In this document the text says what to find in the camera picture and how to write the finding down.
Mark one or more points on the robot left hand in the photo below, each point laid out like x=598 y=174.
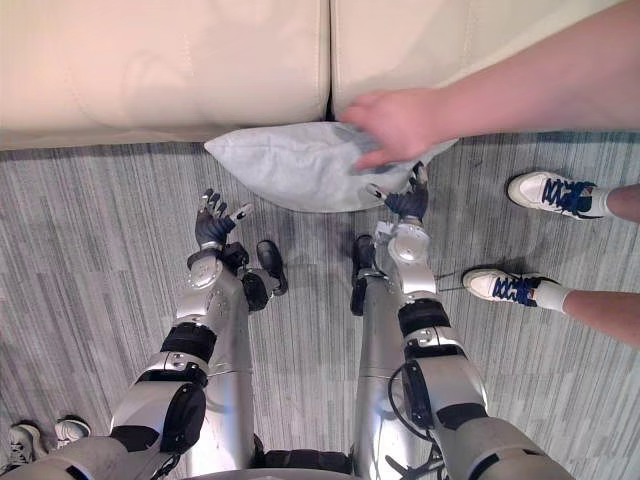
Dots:
x=212 y=227

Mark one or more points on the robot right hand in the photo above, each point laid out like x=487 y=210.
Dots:
x=407 y=200

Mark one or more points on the light grey cushion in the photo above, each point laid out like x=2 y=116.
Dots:
x=300 y=165

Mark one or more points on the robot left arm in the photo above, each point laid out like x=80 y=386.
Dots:
x=170 y=360

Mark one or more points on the person's forearm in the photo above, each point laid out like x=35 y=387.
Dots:
x=545 y=80

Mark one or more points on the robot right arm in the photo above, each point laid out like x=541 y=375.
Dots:
x=440 y=360

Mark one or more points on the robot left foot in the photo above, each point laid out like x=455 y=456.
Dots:
x=272 y=262

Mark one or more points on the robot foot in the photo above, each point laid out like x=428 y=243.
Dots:
x=272 y=262
x=361 y=260

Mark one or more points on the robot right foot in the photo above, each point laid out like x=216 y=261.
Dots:
x=361 y=260

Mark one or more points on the person's hand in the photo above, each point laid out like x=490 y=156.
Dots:
x=397 y=122

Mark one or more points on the white sneaker with blue laces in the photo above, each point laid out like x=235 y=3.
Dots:
x=555 y=195
x=510 y=287

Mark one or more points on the cream leather sofa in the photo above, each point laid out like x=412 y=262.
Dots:
x=200 y=65

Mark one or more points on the person's leg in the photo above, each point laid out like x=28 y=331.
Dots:
x=625 y=202
x=605 y=315

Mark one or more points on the grey white sneaker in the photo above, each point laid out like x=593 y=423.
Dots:
x=70 y=431
x=22 y=445

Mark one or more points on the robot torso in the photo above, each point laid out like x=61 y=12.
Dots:
x=300 y=462

